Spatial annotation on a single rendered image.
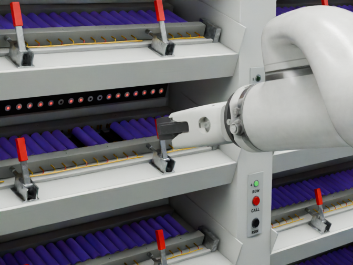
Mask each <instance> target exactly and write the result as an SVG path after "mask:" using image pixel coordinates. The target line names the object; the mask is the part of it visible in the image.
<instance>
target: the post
mask: <svg viewBox="0 0 353 265"><path fill-rule="evenodd" d="M200 1H202V2H204V3H205V4H207V5H209V6H211V7H212V8H214V9H215V10H217V11H219V12H221V13H222V14H224V15H226V16H227V17H229V18H231V19H233V20H234V21H236V22H238V23H240V24H241V25H243V26H245V27H246V32H245V35H244V39H243V42H242V46H241V50H240V53H239V56H238V60H237V63H236V67H235V71H234V74H233V76H230V77H220V78H210V79H200V80H191V81H181V82H175V83H169V107H170V108H171V109H173V110H174V112H175V110H176V107H177V103H178V99H179V94H180V93H182V94H183V95H185V96H186V97H187V98H189V99H190V100H192V101H193V102H195V103H196V104H197V105H199V106H204V105H209V104H215V103H221V102H225V101H228V99H229V98H230V96H231V95H232V94H233V93H234V92H236V91H237V90H238V89H239V88H241V87H242V86H245V85H249V84H250V68H254V67H264V64H263V56H262V46H261V36H262V31H263V28H264V26H265V25H266V24H267V23H268V22H269V21H270V20H271V19H273V18H274V17H275V16H276V0H200ZM272 160H273V152H272V151H269V152H248V151H246V150H244V149H242V150H241V153H240V157H239V159H238V162H237V166H236V169H235V173H234V176H233V179H232V183H229V184H225V185H220V186H216V187H211V188H206V189H202V190H198V191H193V192H188V193H185V195H186V196H187V197H189V198H190V199H191V200H192V201H193V202H194V203H196V204H197V205H198V206H199V207H200V208H201V209H203V210H204V211H205V212H206V213H207V214H208V215H209V216H211V217H212V218H213V219H214V220H215V221H217V222H218V223H219V224H220V225H221V226H222V227H223V228H225V229H226V230H227V231H228V232H229V233H230V234H232V235H233V236H234V237H235V238H236V239H237V240H239V241H240V242H241V243H242V244H243V246H242V249H241V252H240V255H239V258H238V261H237V264H236V265H270V247H271V203H272ZM262 171H263V214H262V233H260V234H257V235H254V236H251V237H247V196H248V175H249V174H254V173H257V172H262ZM178 196H179V195H176V196H172V197H169V206H171V207H172V208H173V209H174V211H175V207H176V204H177V200H178ZM174 211H173V212H174Z"/></svg>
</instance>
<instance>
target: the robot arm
mask: <svg viewBox="0 0 353 265"><path fill-rule="evenodd" d="M261 46H262V56H263V64H264V70H265V82H262V83H256V84H249V85H245V86H242V87H241V88H239V89H238V90H237V91H236V92H234V93H233V94H232V95H231V96H230V98H229V99H228V101H225V102H221V103H215V104H209V105H204V106H199V107H195V108H190V109H186V110H182V111H178V112H175V113H171V115H170V116H168V117H160V118H157V119H156V122H157V132H158V137H159V140H171V139H172V146H173V148H175V149H183V148H193V147H204V146H215V145H225V144H232V143H234V144H235V145H237V146H238V147H240V148H242V149H244V150H246V151H248V152H269V151H285V150H302V149H318V148H335V147H353V12H350V11H348V10H346V9H343V8H339V7H334V6H324V5H317V6H307V7H302V8H299V9H295V10H293V11H290V12H287V13H282V14H281V15H279V16H275V17H274V18H273V19H271V20H270V21H269V22H268V23H267V24H266V25H265V26H264V28H263V31H262V36H261Z"/></svg>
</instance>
